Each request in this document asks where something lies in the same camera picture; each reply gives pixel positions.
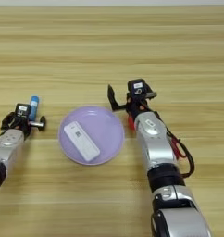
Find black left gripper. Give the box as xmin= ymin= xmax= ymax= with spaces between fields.
xmin=0 ymin=113 xmax=47 ymax=137

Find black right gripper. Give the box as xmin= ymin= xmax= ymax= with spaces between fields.
xmin=106 ymin=83 xmax=158 ymax=122

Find blue glue stick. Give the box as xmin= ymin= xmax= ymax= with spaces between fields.
xmin=28 ymin=95 xmax=41 ymax=122

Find white rectangular device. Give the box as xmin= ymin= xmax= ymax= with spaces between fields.
xmin=63 ymin=120 xmax=102 ymax=163

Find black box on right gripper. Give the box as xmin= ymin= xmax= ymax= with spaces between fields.
xmin=127 ymin=78 xmax=147 ymax=97

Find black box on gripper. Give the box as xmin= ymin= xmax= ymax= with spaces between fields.
xmin=15 ymin=103 xmax=32 ymax=119
xmin=127 ymin=78 xmax=147 ymax=97

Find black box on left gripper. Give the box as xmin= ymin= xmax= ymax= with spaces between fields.
xmin=15 ymin=103 xmax=32 ymax=119

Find purple round plate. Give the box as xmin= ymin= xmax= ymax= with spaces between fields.
xmin=57 ymin=106 xmax=126 ymax=167

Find red handled scissors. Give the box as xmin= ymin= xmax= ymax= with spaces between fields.
xmin=170 ymin=135 xmax=188 ymax=161

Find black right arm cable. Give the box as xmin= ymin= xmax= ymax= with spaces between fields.
xmin=153 ymin=110 xmax=196 ymax=180

